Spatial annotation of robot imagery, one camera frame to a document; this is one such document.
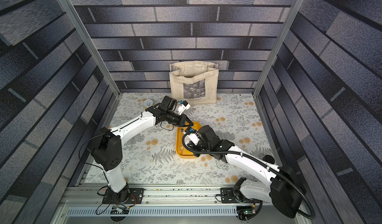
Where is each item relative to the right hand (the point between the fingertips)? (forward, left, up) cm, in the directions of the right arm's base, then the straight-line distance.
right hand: (187, 142), depth 80 cm
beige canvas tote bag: (+37, -4, +12) cm, 39 cm away
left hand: (+9, -3, +6) cm, 11 cm away
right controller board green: (-30, -29, -13) cm, 43 cm away
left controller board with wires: (-26, +29, 0) cm, 39 cm away
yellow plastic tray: (-1, +4, -11) cm, 12 cm away
